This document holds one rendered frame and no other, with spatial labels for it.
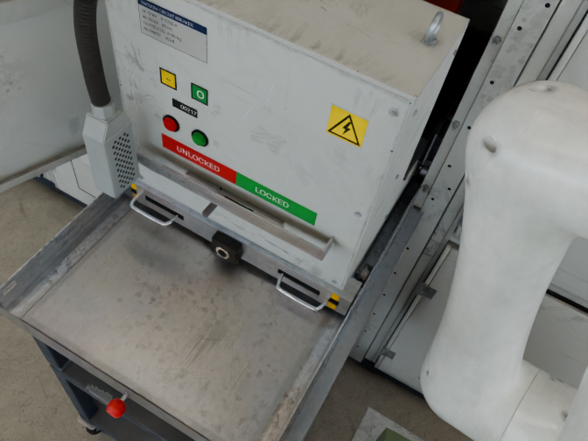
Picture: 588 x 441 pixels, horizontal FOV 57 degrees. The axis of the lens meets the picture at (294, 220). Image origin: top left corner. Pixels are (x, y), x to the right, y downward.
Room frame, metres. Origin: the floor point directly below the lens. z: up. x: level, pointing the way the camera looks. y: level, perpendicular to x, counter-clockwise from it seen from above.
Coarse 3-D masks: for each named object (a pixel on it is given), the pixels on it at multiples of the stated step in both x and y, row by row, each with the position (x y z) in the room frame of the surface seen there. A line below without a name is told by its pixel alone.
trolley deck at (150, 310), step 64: (128, 256) 0.57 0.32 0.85; (192, 256) 0.60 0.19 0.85; (64, 320) 0.41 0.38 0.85; (128, 320) 0.43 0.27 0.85; (192, 320) 0.46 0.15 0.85; (256, 320) 0.49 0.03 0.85; (320, 320) 0.51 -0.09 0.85; (128, 384) 0.32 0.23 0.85; (192, 384) 0.34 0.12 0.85; (256, 384) 0.36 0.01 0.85; (320, 384) 0.39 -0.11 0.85
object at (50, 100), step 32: (0, 0) 0.78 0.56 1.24; (32, 0) 0.81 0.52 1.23; (64, 0) 0.86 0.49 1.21; (0, 32) 0.78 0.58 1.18; (32, 32) 0.82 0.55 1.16; (64, 32) 0.86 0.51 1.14; (0, 64) 0.76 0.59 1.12; (32, 64) 0.80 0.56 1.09; (64, 64) 0.85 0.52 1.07; (0, 96) 0.74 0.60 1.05; (32, 96) 0.79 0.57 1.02; (64, 96) 0.84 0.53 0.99; (0, 128) 0.73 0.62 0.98; (32, 128) 0.77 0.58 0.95; (64, 128) 0.82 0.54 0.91; (0, 160) 0.71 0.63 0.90; (32, 160) 0.76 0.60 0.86; (64, 160) 0.78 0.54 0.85
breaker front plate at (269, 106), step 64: (128, 0) 0.70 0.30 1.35; (128, 64) 0.70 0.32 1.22; (192, 64) 0.66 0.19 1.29; (256, 64) 0.62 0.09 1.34; (320, 64) 0.59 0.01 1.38; (192, 128) 0.66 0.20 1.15; (256, 128) 0.62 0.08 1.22; (320, 128) 0.58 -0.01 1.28; (384, 128) 0.55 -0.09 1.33; (192, 192) 0.66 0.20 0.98; (320, 192) 0.57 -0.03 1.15
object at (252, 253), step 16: (128, 192) 0.71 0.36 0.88; (144, 192) 0.69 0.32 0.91; (160, 192) 0.69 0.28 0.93; (160, 208) 0.68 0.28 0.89; (176, 208) 0.66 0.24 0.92; (192, 224) 0.65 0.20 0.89; (208, 224) 0.63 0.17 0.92; (208, 240) 0.63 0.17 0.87; (240, 240) 0.61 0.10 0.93; (256, 256) 0.59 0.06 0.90; (272, 256) 0.59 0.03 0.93; (272, 272) 0.58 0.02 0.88; (288, 272) 0.57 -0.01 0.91; (304, 272) 0.57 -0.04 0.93; (304, 288) 0.56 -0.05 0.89; (320, 288) 0.55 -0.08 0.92; (336, 288) 0.55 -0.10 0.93; (352, 288) 0.55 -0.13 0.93; (336, 304) 0.53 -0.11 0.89
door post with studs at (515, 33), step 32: (512, 0) 0.86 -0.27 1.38; (544, 0) 0.84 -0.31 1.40; (512, 32) 0.84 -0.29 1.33; (480, 64) 0.86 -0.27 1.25; (512, 64) 0.84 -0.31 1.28; (480, 96) 0.84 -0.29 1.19; (448, 128) 0.86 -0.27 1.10; (448, 160) 0.84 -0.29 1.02; (448, 192) 0.83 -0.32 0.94; (416, 256) 0.83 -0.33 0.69; (352, 352) 0.85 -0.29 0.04
